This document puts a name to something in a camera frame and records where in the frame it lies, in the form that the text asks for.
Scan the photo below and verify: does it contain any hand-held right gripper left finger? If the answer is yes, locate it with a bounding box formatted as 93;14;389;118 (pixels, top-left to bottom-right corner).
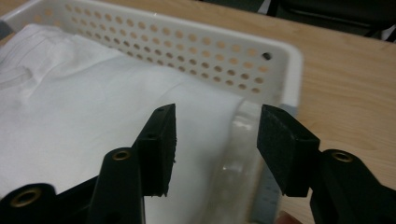
87;103;177;224

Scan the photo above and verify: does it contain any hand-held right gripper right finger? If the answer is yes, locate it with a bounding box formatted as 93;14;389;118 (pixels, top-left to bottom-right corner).
256;104;396;224

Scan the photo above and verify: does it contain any white cloth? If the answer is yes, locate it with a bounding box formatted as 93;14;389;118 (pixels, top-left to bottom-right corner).
0;23;248;224

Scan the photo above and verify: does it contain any white perforated plastic basket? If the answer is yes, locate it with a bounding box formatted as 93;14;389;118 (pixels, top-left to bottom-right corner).
0;0;304;224

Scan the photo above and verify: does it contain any black folding chair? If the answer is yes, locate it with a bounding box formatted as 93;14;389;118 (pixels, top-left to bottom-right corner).
266;0;396;43

